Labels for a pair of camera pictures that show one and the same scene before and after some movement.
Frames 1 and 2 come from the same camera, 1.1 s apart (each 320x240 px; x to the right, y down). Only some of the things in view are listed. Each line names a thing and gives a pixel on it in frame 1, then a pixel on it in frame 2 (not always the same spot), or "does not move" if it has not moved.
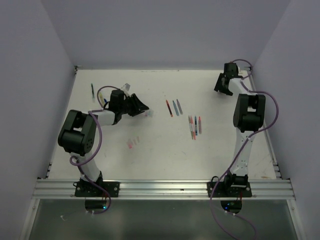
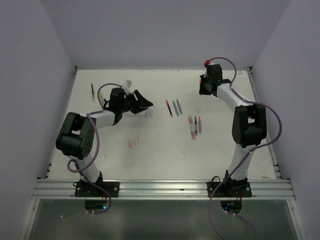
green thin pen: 190,124 does not move
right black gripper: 219,86 -> 202,90
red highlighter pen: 193,128 does not move
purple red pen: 180,107 does not move
